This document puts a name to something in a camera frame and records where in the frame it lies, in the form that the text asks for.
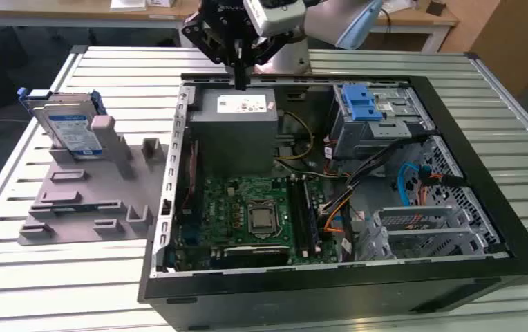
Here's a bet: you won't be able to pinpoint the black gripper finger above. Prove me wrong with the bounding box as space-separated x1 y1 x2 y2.
241 33 295 91
181 13 242 90

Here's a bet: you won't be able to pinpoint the hard disk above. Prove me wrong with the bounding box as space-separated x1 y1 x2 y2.
16 88 108 160

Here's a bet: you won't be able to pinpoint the blue plastic latch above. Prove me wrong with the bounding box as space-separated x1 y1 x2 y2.
342 84 385 122

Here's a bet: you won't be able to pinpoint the grey power supply unit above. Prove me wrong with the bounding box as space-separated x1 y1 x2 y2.
185 88 279 177

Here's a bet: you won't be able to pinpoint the wooden desk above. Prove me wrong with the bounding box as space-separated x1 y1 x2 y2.
0 0 459 49

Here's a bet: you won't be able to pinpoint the metal optical drive cage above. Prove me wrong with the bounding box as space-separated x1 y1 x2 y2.
330 82 435 160

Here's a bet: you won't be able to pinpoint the CPU socket with metal cover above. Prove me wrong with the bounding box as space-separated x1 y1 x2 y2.
243 199 283 239

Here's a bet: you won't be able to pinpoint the green motherboard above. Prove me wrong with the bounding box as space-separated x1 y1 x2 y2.
170 174 338 269

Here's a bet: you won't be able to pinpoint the black RAM slot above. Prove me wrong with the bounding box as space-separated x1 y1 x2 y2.
287 176 309 257

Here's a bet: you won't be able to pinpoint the grey parts rack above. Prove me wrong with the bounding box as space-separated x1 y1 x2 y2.
16 116 171 246

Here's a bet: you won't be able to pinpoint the silver CPU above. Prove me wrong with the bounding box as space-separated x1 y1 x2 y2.
250 208 277 229

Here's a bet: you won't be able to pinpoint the brown cabinet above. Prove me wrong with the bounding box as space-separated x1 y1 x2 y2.
438 0 528 98

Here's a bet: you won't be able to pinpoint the RAM stick in rack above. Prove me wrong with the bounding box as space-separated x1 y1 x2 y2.
50 203 101 212

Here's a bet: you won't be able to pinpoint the black graphics card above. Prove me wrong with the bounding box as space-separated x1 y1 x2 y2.
219 243 290 267

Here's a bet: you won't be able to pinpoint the black PC case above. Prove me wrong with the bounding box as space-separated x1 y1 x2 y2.
136 72 528 331

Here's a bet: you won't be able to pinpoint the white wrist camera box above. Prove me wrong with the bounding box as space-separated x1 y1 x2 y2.
242 0 309 37

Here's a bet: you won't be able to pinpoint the yellow wires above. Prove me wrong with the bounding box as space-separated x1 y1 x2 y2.
274 110 315 162

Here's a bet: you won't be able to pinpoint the black cable bundle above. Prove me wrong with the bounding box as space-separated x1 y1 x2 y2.
318 136 430 215

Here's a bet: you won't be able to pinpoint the blue wire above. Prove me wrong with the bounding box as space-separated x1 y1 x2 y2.
394 162 423 208

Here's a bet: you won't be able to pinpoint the orange wire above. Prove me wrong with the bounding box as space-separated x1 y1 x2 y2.
321 199 351 233

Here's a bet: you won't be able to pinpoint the black power wire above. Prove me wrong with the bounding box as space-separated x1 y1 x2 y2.
422 165 470 187

